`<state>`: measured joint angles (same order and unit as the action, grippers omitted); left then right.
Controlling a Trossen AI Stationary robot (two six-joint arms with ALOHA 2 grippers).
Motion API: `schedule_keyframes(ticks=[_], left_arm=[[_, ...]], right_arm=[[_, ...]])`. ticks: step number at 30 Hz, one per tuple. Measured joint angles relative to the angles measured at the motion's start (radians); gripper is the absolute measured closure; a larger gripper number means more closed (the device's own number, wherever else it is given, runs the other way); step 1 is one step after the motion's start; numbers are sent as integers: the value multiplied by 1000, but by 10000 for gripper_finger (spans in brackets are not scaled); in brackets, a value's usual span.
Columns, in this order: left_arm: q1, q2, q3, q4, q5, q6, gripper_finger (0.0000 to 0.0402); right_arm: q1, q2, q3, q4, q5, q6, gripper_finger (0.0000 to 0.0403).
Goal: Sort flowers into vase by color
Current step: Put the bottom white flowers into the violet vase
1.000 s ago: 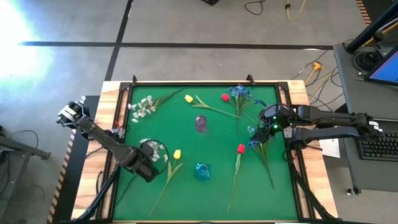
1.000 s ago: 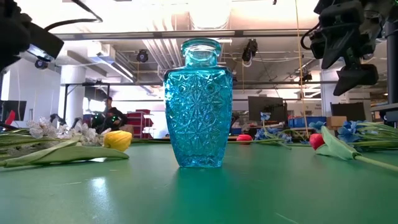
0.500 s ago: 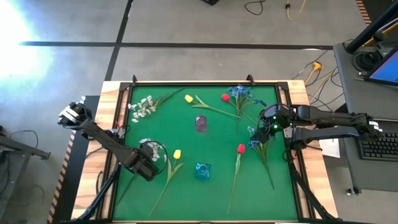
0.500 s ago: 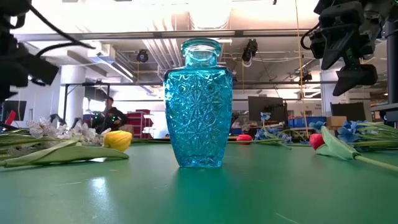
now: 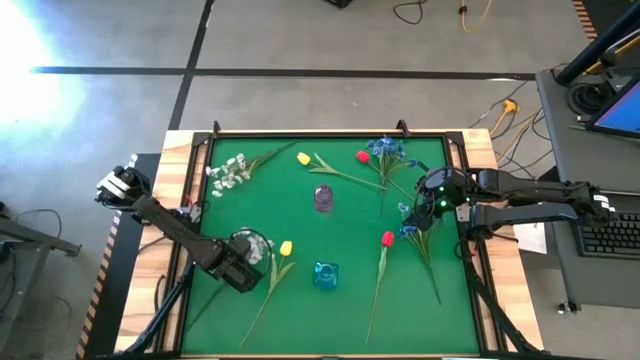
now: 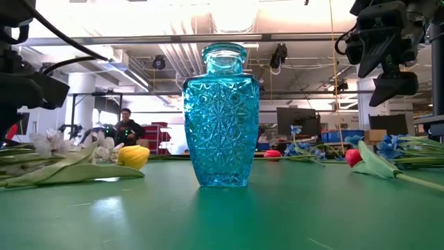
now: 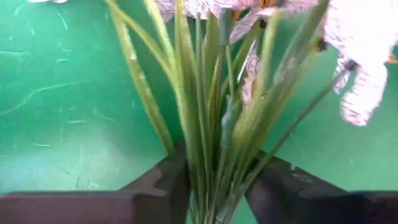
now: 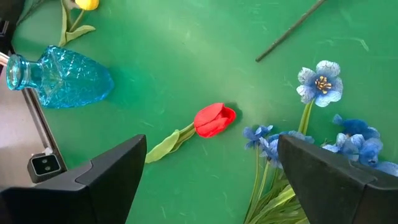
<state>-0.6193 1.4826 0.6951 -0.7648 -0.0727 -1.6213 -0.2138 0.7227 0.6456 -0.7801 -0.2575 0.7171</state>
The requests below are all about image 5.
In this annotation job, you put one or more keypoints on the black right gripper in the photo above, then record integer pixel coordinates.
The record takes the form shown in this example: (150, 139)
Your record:
(447, 187)

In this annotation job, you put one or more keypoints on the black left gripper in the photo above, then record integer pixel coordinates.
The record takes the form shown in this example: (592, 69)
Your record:
(237, 274)

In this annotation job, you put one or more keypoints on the blue artificial flower spray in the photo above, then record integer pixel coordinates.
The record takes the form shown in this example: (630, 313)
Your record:
(385, 147)
(425, 250)

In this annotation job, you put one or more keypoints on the red artificial tulip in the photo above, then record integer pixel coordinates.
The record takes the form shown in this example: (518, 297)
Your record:
(388, 239)
(363, 157)

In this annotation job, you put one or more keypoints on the yellow artificial tulip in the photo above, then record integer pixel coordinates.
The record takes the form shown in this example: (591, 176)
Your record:
(286, 248)
(303, 158)

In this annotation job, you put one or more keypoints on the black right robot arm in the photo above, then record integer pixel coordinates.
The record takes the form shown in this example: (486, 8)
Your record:
(525, 187)

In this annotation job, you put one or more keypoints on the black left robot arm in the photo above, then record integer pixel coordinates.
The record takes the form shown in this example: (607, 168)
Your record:
(165, 220)

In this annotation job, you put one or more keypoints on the blue cut-glass vase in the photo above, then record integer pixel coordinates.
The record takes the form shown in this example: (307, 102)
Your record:
(326, 275)

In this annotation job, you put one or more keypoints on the purple glass vase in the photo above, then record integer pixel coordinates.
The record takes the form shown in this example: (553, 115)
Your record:
(324, 198)

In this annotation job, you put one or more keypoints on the green table mat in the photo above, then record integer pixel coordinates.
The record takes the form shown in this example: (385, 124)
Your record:
(325, 320)

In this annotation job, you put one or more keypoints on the white paper sheet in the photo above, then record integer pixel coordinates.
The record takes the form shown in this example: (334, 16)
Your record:
(532, 240)

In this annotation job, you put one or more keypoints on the black floor mat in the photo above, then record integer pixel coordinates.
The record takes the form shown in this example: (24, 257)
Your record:
(117, 280)

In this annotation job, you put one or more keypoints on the striped hazard strip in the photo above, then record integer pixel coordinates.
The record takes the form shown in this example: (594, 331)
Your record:
(97, 300)
(585, 20)

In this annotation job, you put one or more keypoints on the grey desk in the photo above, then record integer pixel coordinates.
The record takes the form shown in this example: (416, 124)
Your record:
(570, 150)

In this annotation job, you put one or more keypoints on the black computer keyboard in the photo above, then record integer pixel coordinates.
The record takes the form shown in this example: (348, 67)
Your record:
(607, 235)

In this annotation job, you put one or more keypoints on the grey metal stand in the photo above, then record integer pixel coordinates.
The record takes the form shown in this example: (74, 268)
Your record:
(40, 242)

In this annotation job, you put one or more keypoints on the computer monitor with blue screen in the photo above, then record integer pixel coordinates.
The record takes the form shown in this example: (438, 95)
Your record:
(622, 112)

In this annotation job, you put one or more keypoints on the black stand pole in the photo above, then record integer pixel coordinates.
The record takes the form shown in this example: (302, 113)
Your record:
(590, 52)

